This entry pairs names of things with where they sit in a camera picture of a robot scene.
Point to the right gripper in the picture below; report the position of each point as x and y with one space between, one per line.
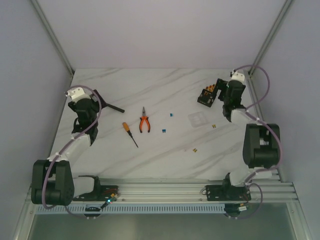
221 85

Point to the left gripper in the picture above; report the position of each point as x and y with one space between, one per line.
97 99

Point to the black fuse box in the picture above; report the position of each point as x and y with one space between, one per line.
207 98

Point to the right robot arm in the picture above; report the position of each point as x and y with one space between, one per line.
261 152

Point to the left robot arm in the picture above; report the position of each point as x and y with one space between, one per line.
53 182

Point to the orange fuse holder block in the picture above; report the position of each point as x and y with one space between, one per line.
210 88

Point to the clear plastic fuse box cover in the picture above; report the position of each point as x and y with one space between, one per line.
197 119

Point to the claw hammer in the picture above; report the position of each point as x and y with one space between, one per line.
113 106

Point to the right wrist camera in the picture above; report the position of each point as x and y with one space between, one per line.
235 75

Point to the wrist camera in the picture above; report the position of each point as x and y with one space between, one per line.
77 94
235 75

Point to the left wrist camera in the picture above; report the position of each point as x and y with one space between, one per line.
77 94

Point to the orange handled screwdriver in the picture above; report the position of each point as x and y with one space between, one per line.
127 129

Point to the orange handled pliers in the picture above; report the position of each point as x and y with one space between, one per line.
144 119

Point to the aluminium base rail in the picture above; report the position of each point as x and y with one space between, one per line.
183 191

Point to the white slotted cable duct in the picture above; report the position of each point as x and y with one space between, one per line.
148 208

